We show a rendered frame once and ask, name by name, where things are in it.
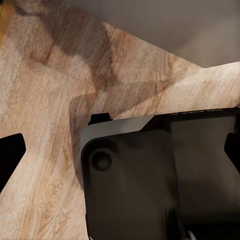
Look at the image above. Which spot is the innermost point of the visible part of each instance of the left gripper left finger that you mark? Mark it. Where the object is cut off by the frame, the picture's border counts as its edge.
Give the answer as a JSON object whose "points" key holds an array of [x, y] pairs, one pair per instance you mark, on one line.
{"points": [[12, 149]]}

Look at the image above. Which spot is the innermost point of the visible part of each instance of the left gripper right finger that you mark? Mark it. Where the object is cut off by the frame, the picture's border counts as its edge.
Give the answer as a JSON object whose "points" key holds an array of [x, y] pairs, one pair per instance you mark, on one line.
{"points": [[232, 149]]}

